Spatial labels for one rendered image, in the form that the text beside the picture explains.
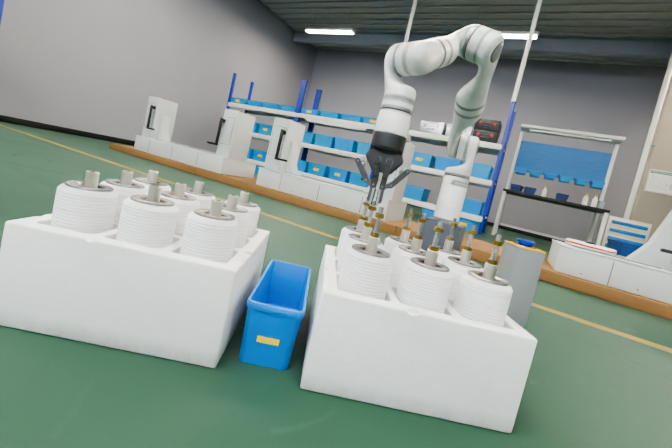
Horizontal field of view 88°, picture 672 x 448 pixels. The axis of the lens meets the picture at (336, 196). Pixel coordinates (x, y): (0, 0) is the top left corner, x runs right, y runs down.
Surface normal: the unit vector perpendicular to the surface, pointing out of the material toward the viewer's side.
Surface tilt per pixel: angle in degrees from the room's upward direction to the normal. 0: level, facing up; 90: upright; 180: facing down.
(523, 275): 90
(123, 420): 0
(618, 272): 90
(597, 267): 90
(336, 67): 90
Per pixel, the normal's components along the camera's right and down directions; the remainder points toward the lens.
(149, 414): 0.23, -0.97
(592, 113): -0.46, -0.05
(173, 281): 0.04, 0.07
